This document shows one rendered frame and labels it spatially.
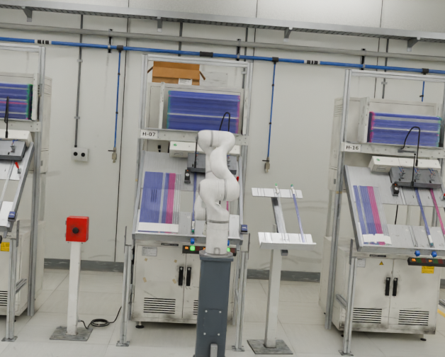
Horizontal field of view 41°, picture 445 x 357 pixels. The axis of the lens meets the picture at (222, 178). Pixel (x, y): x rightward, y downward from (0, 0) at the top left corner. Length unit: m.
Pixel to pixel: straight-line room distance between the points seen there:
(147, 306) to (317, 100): 2.70
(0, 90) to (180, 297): 1.88
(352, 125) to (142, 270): 1.85
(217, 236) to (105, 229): 2.63
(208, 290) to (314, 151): 2.79
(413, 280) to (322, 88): 2.23
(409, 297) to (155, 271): 1.79
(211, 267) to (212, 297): 0.17
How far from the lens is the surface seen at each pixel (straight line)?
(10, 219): 3.88
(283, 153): 5.72
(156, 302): 4.16
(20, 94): 4.29
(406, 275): 4.39
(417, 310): 4.48
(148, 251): 4.07
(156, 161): 4.12
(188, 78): 4.50
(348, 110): 4.35
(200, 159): 4.07
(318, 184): 5.80
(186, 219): 3.81
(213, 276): 3.28
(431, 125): 4.48
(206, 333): 3.36
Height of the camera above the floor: 1.36
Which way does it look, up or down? 4 degrees down
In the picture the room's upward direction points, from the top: 4 degrees clockwise
